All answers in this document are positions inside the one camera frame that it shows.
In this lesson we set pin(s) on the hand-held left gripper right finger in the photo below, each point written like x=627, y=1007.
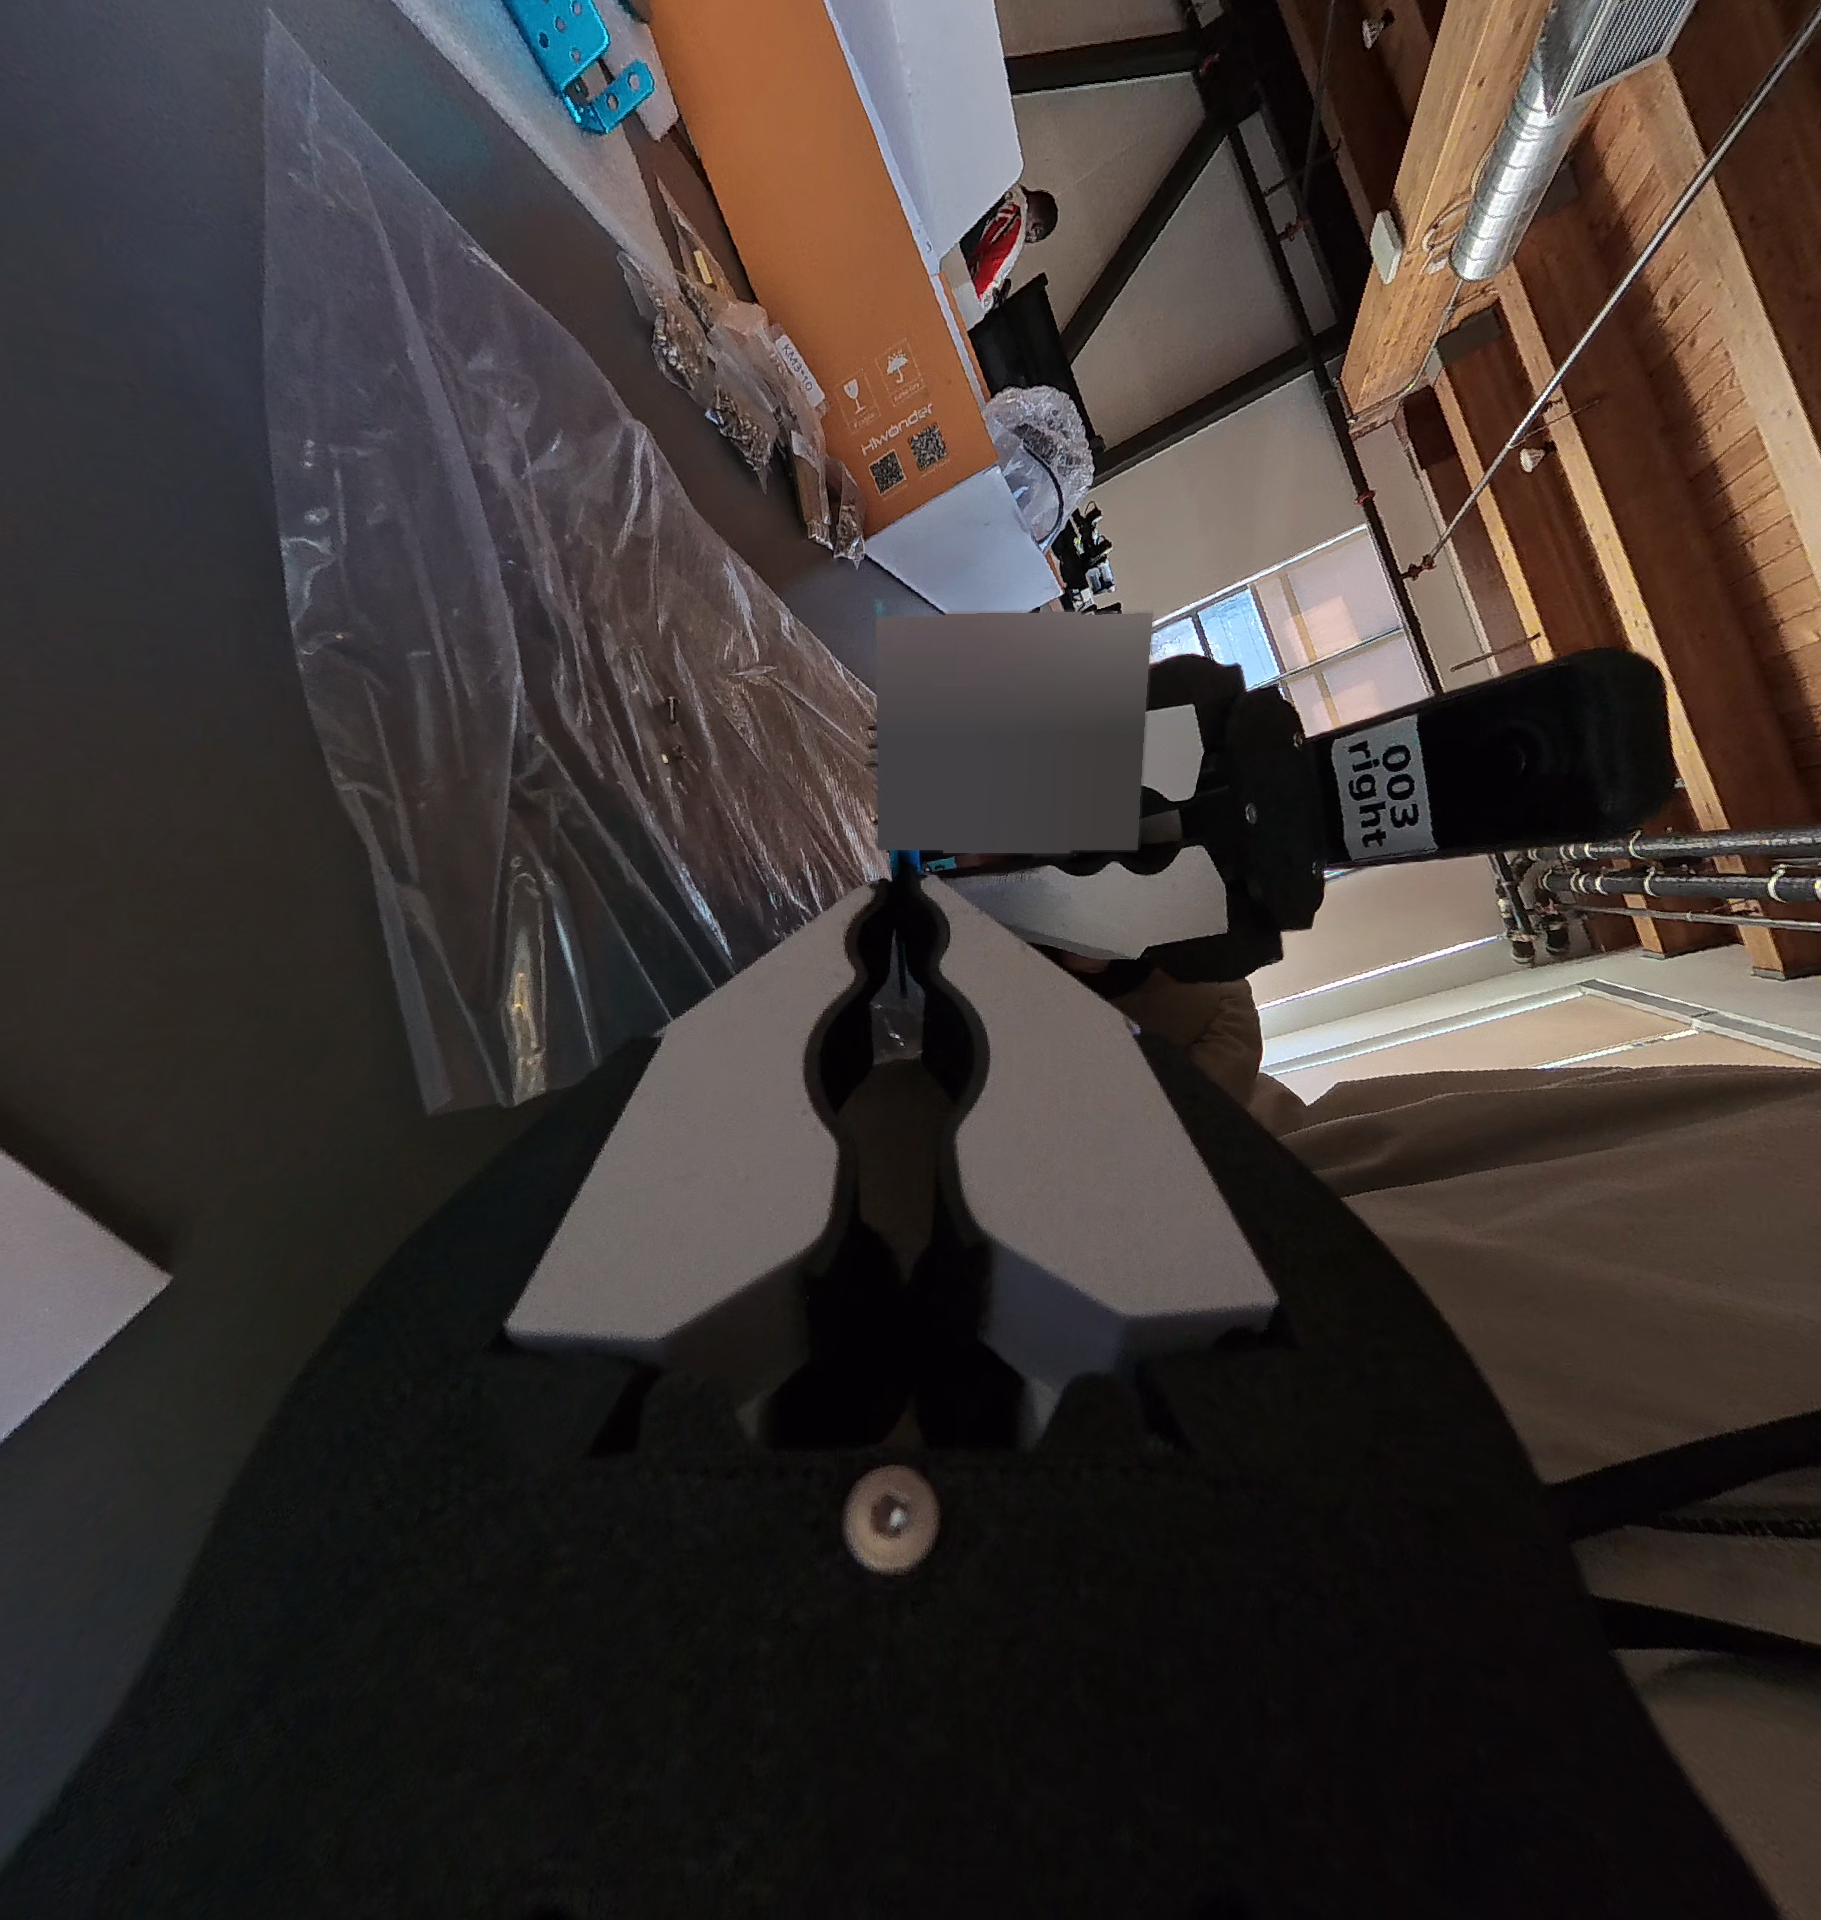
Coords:
x=1105, y=1186

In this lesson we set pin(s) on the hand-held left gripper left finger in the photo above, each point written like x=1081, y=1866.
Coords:
x=673, y=1186

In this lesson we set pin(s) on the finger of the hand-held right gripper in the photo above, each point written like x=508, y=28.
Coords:
x=1176, y=752
x=1136, y=907

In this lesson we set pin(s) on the blue round metal disc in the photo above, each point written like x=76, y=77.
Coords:
x=902, y=916

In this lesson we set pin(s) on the person's right forearm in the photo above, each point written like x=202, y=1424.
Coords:
x=1239, y=1052

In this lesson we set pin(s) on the window with roller blinds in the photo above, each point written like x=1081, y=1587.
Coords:
x=1299, y=627

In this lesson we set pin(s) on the black insulated pipes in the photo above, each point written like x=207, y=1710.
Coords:
x=1676, y=862

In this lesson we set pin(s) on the bubble wrap bag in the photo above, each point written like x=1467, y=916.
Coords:
x=1044, y=425

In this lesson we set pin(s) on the black screen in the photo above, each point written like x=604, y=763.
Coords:
x=1024, y=345

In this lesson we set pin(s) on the person's beige jacket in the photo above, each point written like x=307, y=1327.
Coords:
x=1676, y=1275

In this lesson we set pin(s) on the pile of small screw bags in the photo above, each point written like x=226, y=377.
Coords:
x=744, y=405

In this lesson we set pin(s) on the large clear plastic bag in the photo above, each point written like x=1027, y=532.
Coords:
x=475, y=600

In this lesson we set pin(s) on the orange and white cardboard box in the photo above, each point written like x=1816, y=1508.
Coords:
x=790, y=223

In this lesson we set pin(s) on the white instruction sheet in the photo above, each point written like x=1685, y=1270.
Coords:
x=25, y=1290

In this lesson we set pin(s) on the long blue perforated plate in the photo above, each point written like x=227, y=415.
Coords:
x=563, y=45

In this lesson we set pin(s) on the white foam sheet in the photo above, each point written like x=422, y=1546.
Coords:
x=471, y=20

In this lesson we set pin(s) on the black camera equipment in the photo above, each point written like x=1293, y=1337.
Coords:
x=1089, y=561

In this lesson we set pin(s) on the silver ventilation duct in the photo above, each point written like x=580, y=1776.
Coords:
x=1542, y=136

